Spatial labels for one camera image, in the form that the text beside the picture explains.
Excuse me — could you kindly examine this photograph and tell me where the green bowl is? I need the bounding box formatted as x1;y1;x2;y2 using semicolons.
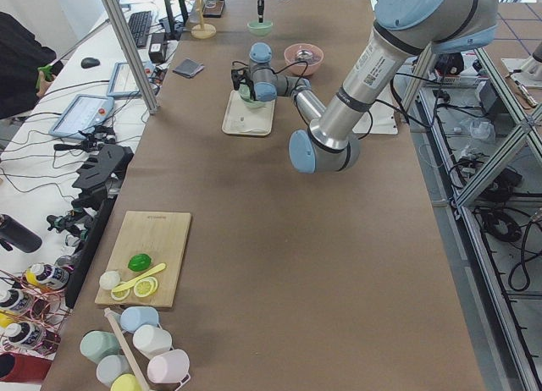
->
238;84;266;109
246;20;274;37

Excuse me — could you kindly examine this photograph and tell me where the cream serving tray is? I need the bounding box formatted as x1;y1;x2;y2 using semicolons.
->
221;90;275;136

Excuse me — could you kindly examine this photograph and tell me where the wooden mug tree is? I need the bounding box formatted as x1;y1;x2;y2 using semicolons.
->
190;0;216;40

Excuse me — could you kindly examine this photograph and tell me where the pink bowl with ice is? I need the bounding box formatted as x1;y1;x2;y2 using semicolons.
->
283;43;324;76

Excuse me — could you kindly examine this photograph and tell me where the black power adapter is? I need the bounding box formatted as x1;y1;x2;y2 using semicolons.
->
148;32;168;63

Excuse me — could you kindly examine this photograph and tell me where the black keyboard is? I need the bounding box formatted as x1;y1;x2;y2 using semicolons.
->
128;11;152;49

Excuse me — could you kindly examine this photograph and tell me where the teach pendant tablet far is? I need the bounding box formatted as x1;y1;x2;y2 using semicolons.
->
107;62;141;99

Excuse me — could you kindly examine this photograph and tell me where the teach pendant tablet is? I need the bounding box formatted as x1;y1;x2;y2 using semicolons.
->
48;94;114;140
107;62;141;99

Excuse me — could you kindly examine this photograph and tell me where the black computer mouse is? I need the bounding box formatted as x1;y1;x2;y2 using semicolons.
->
80;57;101;69

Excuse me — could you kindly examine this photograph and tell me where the teach pendant tablet near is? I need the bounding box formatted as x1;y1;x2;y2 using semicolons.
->
48;94;114;140

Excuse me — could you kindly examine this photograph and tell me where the yellow plastic knife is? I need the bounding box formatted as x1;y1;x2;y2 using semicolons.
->
112;262;167;292

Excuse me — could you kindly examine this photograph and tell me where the green lime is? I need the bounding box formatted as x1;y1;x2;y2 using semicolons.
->
127;253;152;272

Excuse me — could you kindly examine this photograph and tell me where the wooden cutting board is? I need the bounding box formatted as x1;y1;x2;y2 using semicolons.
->
95;211;191;309

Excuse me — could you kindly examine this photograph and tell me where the lemon slice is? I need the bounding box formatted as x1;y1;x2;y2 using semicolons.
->
110;289;131;302
133;276;158;299

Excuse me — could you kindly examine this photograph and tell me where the white garlic bulb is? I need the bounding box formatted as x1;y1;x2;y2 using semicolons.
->
99;270;121;291

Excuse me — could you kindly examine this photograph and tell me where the blue cup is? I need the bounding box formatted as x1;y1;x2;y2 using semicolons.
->
120;306;159;333

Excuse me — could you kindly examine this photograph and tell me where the black water bottle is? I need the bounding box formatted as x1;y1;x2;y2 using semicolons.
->
1;214;42;253

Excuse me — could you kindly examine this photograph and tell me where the white cup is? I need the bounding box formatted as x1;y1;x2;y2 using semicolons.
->
132;324;173;359

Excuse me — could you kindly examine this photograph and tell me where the yellow paint bottle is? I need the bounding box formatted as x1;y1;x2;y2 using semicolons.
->
25;263;69;290

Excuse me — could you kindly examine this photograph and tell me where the pink cup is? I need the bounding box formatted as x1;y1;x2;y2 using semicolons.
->
147;349;191;384

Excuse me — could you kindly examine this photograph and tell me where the green cup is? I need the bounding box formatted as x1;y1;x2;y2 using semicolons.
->
80;330;120;364

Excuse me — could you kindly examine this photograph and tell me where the grey cup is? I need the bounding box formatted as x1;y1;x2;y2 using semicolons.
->
96;355;132;388

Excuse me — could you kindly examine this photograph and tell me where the yellow cup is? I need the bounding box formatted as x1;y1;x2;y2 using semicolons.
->
110;373;142;391

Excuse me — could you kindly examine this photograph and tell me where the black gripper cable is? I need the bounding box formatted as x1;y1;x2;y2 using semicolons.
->
231;58;312;125

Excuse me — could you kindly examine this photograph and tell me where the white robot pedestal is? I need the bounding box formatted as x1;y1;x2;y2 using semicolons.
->
353;105;398;135

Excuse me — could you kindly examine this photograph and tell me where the aluminium frame post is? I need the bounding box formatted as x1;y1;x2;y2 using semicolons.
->
101;0;158;115

